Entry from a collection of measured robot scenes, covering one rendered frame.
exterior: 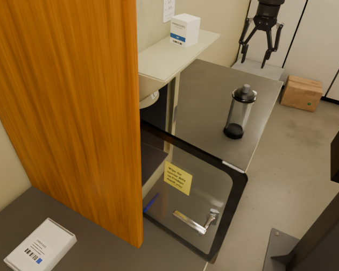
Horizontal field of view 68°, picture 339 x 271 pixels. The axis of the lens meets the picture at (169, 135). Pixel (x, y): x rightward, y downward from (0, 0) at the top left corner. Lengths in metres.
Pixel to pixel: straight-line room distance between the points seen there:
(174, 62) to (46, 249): 0.66
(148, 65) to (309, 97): 3.06
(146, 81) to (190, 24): 0.19
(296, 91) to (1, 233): 3.17
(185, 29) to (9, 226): 0.83
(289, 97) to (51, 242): 3.11
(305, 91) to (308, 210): 1.57
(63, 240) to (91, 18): 0.67
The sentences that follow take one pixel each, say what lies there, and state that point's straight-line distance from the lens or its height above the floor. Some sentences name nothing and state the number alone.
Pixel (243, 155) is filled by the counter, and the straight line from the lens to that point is 1.21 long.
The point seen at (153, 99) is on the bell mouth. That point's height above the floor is 1.33.
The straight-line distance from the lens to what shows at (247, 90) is 1.17.
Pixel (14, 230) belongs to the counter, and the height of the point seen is 0.94.
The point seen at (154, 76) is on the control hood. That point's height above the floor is 1.51.
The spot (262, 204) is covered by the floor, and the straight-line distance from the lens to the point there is 2.29.
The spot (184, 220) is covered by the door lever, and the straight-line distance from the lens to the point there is 0.63.
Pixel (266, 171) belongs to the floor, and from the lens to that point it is 2.55.
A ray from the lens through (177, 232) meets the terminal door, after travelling 0.81.
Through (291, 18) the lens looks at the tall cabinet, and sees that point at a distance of 3.60.
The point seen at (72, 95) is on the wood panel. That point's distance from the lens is 0.56.
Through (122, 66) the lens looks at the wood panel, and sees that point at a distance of 0.43.
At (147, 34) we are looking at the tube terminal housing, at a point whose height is 1.54.
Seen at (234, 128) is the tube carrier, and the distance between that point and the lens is 1.24.
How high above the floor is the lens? 1.75
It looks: 41 degrees down
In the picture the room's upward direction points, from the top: 4 degrees clockwise
